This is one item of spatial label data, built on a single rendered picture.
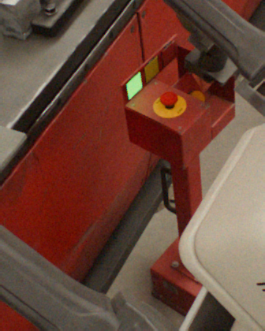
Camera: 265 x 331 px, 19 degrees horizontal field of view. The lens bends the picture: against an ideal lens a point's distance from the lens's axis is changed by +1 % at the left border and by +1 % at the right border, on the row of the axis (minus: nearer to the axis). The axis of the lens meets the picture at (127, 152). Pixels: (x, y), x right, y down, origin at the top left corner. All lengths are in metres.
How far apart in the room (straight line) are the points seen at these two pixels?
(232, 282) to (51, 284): 0.18
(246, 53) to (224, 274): 0.36
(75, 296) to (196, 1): 0.48
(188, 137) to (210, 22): 0.64
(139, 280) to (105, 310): 1.59
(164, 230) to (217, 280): 1.65
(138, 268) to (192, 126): 0.81
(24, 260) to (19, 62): 1.02
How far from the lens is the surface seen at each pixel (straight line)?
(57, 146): 1.77
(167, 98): 1.67
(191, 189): 1.93
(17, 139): 1.38
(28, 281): 0.75
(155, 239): 2.44
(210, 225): 0.78
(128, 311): 0.77
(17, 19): 1.75
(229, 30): 1.06
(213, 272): 0.79
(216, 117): 1.77
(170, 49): 1.78
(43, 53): 1.73
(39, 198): 1.78
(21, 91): 1.66
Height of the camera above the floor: 1.96
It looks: 47 degrees down
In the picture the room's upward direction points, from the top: 10 degrees counter-clockwise
